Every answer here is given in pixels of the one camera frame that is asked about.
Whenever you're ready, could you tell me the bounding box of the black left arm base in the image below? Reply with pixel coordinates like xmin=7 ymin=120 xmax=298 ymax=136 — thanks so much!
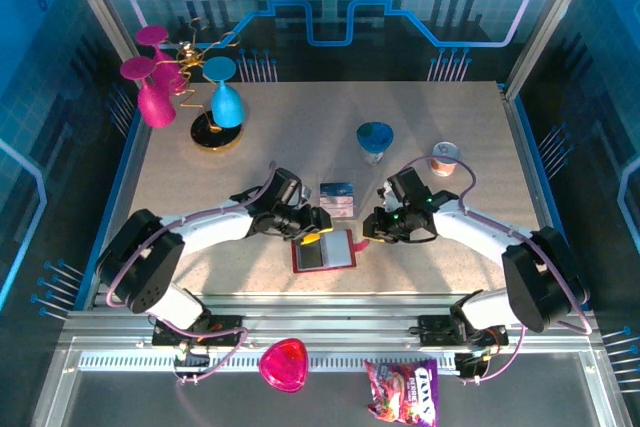
xmin=152 ymin=314 xmax=246 ymax=348

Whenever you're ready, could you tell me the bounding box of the aluminium frame cross rail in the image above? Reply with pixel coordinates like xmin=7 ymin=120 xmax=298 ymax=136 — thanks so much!
xmin=59 ymin=291 xmax=601 ymax=354

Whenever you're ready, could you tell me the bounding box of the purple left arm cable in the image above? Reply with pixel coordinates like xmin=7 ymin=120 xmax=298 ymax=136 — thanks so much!
xmin=104 ymin=161 xmax=279 ymax=386

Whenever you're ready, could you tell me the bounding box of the aluminium table side rail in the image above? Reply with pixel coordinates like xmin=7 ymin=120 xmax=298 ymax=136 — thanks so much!
xmin=74 ymin=106 xmax=154 ymax=311
xmin=499 ymin=81 xmax=591 ymax=311

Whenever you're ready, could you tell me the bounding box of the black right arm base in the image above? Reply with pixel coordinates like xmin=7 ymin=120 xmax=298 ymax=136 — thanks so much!
xmin=417 ymin=314 xmax=510 ymax=348

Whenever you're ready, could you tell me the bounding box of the blue heart-shaped cup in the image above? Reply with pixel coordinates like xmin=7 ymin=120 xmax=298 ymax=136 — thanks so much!
xmin=356 ymin=121 xmax=395 ymax=167

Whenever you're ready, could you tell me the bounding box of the gold wire glass rack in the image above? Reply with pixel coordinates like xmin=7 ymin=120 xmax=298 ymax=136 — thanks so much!
xmin=158 ymin=16 xmax=245 ymax=151

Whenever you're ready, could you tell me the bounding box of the aluminium frame post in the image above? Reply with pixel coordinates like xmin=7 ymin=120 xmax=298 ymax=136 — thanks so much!
xmin=502 ymin=0 xmax=604 ymax=98
xmin=55 ymin=0 xmax=146 ymax=88

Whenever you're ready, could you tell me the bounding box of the white slotted cable duct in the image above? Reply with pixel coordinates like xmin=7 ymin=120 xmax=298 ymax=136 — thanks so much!
xmin=78 ymin=350 xmax=459 ymax=373

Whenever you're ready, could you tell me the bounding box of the purple snack bag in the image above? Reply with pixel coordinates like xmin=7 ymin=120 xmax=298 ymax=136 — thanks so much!
xmin=363 ymin=356 xmax=440 ymax=427

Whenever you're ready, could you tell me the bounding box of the small pull-tab tin can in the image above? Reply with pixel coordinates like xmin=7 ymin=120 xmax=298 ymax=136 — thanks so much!
xmin=430 ymin=141 xmax=461 ymax=178

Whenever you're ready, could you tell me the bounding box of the red card holder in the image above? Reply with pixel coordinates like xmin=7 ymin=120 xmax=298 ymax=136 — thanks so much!
xmin=291 ymin=228 xmax=372 ymax=275

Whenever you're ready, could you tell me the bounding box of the small black connector board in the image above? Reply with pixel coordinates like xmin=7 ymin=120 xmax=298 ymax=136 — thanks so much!
xmin=453 ymin=349 xmax=494 ymax=384
xmin=172 ymin=341 xmax=211 ymax=386

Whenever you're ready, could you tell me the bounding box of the blue wine glass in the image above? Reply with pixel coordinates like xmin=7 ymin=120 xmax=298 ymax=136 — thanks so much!
xmin=202 ymin=56 xmax=247 ymax=129

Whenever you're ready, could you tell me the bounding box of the pink wine glass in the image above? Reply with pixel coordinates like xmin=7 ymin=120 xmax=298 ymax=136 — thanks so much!
xmin=119 ymin=56 xmax=178 ymax=129
xmin=135 ymin=25 xmax=190 ymax=94

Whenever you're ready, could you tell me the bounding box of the pink heart-shaped bowl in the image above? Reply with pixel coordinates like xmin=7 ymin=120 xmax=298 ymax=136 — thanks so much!
xmin=258 ymin=338 xmax=310 ymax=393

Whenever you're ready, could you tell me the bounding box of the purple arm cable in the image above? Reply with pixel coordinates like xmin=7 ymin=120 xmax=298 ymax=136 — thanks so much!
xmin=104 ymin=161 xmax=279 ymax=386
xmin=402 ymin=155 xmax=594 ymax=387

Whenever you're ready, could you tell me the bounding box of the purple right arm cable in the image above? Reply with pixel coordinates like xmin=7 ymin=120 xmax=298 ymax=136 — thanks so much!
xmin=402 ymin=155 xmax=594 ymax=387

